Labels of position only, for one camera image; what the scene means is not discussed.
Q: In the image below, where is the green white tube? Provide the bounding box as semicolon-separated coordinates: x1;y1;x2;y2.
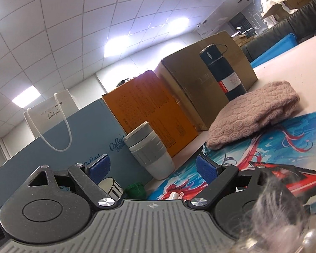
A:
168;192;180;200

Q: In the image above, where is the white striped ceramic bowl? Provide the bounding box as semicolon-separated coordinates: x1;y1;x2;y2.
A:
98;177;124;201

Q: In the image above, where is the large blue cardboard box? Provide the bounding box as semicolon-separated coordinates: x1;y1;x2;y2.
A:
0;99;152;208

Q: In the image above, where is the green bottle cap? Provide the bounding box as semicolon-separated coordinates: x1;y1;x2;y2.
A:
125;183;147;200

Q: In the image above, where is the grey white travel cup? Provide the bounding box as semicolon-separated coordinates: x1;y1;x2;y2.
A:
124;121;175;180

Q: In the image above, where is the pink knitted hat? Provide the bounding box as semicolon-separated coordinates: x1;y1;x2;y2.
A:
206;81;300;150

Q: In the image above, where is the fluffy pearl hair accessory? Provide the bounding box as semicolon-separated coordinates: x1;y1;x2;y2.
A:
230;176;316;252

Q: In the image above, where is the white paper gift bag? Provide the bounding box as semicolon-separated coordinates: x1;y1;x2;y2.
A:
24;89;79;152

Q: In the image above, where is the colourful anime desk mat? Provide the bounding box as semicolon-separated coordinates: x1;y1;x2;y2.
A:
148;112;316;214

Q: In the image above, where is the brown cardboard box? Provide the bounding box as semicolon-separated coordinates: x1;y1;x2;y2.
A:
154;31;257;131

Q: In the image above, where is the orange cardboard box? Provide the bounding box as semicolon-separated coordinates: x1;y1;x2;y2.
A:
103;70;198;156

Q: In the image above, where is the dark blue thermos bottle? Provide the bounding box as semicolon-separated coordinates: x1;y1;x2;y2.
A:
200;43;246;101

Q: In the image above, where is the blue plastic tray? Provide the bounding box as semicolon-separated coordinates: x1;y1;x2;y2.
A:
250;33;298;69

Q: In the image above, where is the black leather sofa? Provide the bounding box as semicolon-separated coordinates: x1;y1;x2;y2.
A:
241;0;316;62

